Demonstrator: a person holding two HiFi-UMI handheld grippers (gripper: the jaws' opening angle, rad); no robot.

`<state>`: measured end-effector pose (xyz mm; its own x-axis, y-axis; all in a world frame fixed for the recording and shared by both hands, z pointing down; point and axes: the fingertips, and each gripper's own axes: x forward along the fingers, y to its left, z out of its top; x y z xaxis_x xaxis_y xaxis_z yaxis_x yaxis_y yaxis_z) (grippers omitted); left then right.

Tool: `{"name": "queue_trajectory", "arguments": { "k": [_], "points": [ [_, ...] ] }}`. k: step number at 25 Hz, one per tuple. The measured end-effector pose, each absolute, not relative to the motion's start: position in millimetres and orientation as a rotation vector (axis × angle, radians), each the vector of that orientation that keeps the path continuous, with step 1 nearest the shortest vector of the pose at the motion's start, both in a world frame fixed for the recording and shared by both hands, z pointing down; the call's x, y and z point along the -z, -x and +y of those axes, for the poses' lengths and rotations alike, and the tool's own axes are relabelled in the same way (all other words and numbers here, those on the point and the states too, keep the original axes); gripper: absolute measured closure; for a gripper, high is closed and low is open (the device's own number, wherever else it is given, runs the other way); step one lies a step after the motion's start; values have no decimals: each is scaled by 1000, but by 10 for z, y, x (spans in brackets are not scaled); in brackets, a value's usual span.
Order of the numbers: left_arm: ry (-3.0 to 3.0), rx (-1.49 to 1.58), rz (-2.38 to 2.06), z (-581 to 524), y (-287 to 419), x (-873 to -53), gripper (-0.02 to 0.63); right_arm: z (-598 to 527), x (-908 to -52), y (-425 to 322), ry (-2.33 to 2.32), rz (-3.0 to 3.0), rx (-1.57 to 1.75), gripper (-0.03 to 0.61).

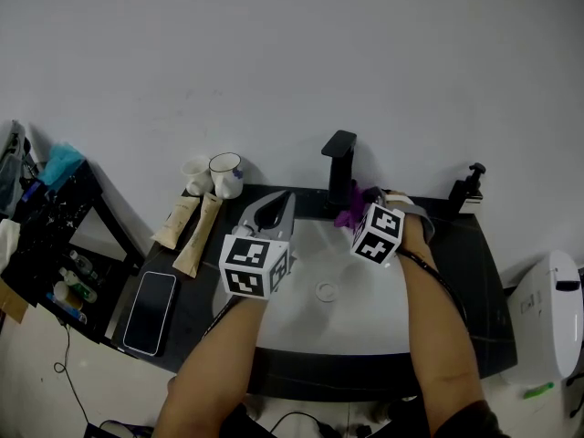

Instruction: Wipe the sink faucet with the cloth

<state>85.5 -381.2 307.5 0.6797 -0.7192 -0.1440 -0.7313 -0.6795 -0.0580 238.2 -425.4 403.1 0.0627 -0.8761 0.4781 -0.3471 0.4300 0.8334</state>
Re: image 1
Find grey bag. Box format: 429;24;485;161
0;119;32;221

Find person's dark sleeve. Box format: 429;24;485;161
430;398;513;438

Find clear plastic bottle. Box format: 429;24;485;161
68;249;100;278

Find plain white mug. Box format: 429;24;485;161
180;154;214;197

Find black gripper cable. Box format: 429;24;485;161
202;295;239;338
395;247;472;335

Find short beige tube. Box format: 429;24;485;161
151;193;202;251

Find white sink basin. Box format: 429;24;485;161
211;215;412;356

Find white sink drain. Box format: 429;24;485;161
315;280;340;301

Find black sink faucet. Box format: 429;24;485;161
320;129;359;219

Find round jar with pale lid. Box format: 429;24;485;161
52;280;85;311

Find white toilet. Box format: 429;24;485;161
505;249;584;386

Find green plastic item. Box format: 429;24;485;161
522;381;556;400

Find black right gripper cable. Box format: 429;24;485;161
395;247;472;335

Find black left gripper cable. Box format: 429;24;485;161
202;295;239;338

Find person's left forearm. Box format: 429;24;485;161
151;293;271;438

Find person's right forearm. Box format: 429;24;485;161
394;214;487;429

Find black soap dispenser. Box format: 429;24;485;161
447;162;487;216

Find black speckled shelf rack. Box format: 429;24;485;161
0;159;148;345

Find long beige tube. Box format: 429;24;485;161
172;192;224;277

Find white cloth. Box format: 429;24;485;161
0;218;23;275

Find thick black floor cable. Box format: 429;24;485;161
266;409;337;438

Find white mug with purple print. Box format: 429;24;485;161
208;151;245;201

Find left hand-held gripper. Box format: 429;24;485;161
218;189;298;300

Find teal bath sponge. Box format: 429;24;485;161
37;141;87;192

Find black vanity counter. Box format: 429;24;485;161
110;183;519;403

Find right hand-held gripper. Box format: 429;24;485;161
349;186;437;266

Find brown cardboard piece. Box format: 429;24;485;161
0;278;30;325

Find blue tube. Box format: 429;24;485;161
45;292;89;325

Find black smartphone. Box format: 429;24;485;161
121;270;179;358

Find green bottle with white cap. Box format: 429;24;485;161
57;266;99;304

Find purple cloth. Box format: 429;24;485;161
333;183;371;230

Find thin black floor cable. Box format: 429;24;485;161
53;317;93;428

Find person's dark trousers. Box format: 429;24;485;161
217;393;434;438

